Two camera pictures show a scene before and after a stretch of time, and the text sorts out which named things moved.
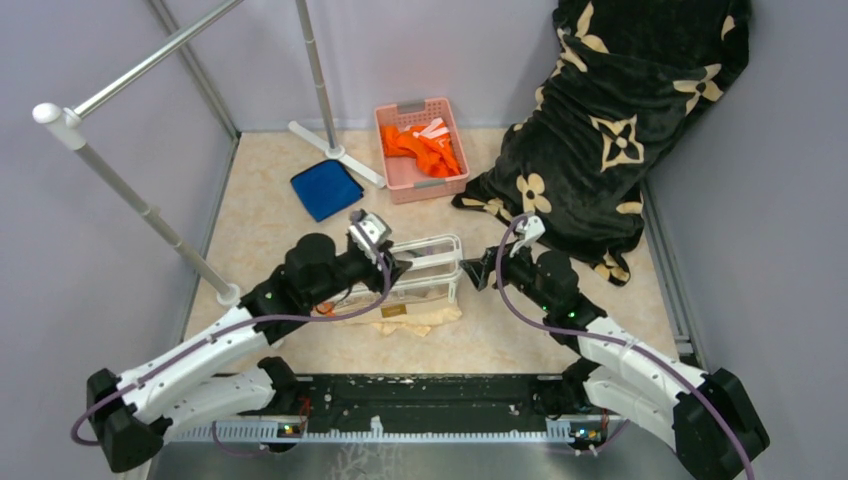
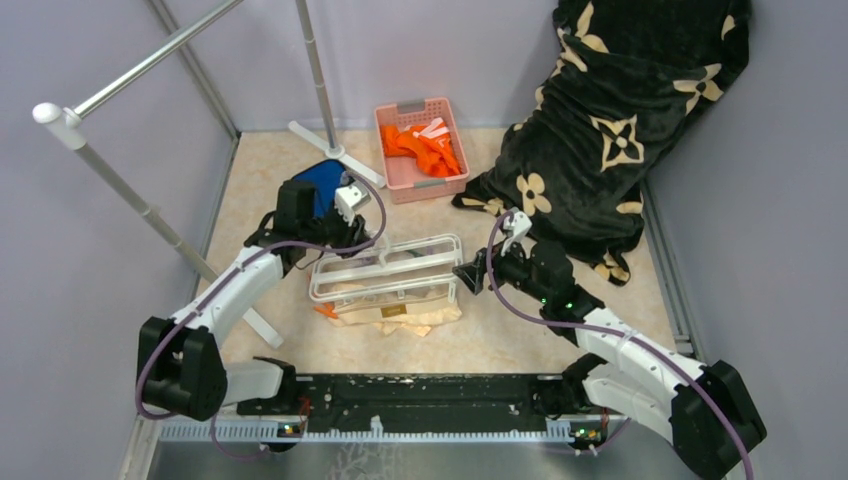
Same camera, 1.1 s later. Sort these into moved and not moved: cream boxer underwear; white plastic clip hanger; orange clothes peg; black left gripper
Moved: black left gripper
Not moved: orange clothes peg; cream boxer underwear; white plastic clip hanger
